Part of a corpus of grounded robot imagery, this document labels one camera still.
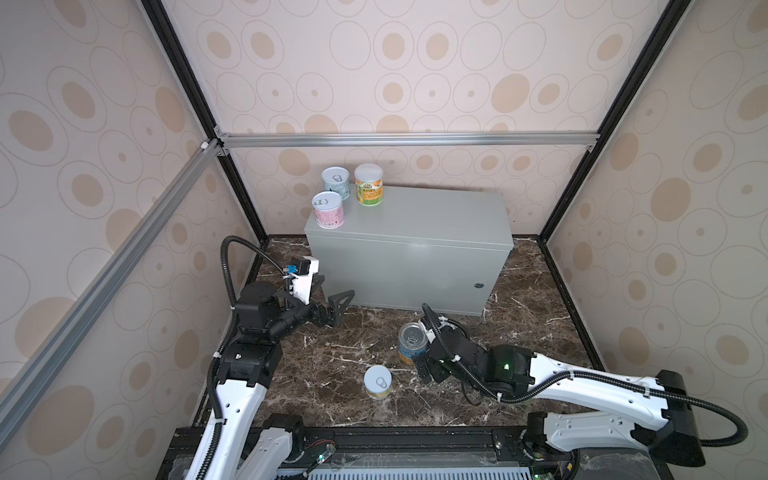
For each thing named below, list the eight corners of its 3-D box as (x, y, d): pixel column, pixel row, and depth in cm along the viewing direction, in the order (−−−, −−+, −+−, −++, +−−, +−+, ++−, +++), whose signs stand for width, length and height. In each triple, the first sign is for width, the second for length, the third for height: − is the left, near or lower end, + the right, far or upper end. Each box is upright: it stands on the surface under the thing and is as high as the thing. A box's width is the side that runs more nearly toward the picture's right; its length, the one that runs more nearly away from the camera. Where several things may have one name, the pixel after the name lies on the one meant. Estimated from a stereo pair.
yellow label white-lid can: (364, 399, 83) (363, 392, 78) (366, 373, 87) (365, 365, 83) (392, 399, 83) (392, 392, 78) (392, 373, 87) (392, 365, 83)
